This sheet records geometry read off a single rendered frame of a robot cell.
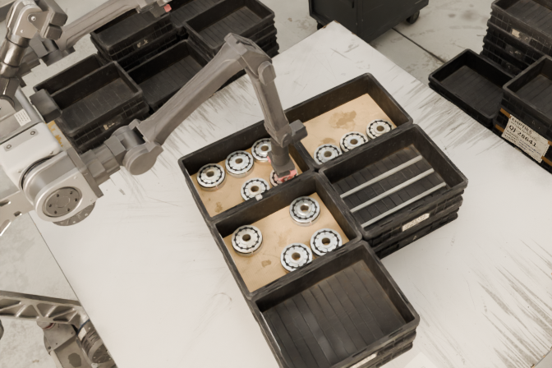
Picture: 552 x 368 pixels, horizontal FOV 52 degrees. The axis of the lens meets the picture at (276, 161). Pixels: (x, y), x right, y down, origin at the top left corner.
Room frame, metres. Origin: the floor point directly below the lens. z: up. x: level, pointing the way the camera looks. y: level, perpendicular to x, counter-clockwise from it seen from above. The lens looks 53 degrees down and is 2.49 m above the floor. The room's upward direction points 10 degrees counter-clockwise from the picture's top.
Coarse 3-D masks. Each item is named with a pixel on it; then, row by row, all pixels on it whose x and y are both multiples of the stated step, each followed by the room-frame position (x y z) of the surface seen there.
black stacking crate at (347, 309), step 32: (352, 256) 0.80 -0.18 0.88; (288, 288) 0.73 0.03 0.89; (320, 288) 0.74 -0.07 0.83; (352, 288) 0.72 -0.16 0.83; (384, 288) 0.70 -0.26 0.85; (288, 320) 0.66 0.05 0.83; (320, 320) 0.64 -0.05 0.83; (352, 320) 0.62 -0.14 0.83; (384, 320) 0.61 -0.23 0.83; (288, 352) 0.56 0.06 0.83; (320, 352) 0.55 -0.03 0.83; (352, 352) 0.53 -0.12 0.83; (384, 352) 0.51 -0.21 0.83
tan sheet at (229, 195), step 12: (264, 168) 1.24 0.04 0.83; (192, 180) 1.24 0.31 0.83; (228, 180) 1.21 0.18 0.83; (240, 180) 1.20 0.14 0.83; (204, 192) 1.18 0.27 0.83; (216, 192) 1.17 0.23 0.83; (228, 192) 1.16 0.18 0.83; (240, 192) 1.15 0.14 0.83; (204, 204) 1.13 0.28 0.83; (216, 204) 1.12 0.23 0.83; (228, 204) 1.11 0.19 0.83
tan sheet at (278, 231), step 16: (288, 208) 1.05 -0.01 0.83; (320, 208) 1.03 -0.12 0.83; (256, 224) 1.01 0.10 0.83; (272, 224) 1.00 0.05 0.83; (288, 224) 0.99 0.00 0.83; (320, 224) 0.97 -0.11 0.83; (336, 224) 0.95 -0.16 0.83; (224, 240) 0.97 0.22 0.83; (272, 240) 0.94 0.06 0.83; (288, 240) 0.93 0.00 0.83; (304, 240) 0.92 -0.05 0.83; (240, 256) 0.90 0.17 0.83; (256, 256) 0.89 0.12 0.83; (272, 256) 0.88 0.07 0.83; (240, 272) 0.84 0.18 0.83; (256, 272) 0.83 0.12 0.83; (272, 272) 0.82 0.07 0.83; (256, 288) 0.78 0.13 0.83
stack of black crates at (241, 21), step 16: (224, 0) 2.57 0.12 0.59; (240, 0) 2.62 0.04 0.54; (256, 0) 2.52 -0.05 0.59; (192, 16) 2.48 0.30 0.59; (208, 16) 2.51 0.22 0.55; (224, 16) 2.56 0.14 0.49; (240, 16) 2.54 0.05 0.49; (256, 16) 2.52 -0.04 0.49; (272, 16) 2.37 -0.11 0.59; (192, 32) 2.36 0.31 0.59; (208, 32) 2.46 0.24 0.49; (224, 32) 2.44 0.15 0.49; (240, 32) 2.29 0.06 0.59; (256, 32) 2.33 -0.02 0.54; (272, 32) 2.37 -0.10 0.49; (208, 48) 2.26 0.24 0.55; (272, 48) 2.36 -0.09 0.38
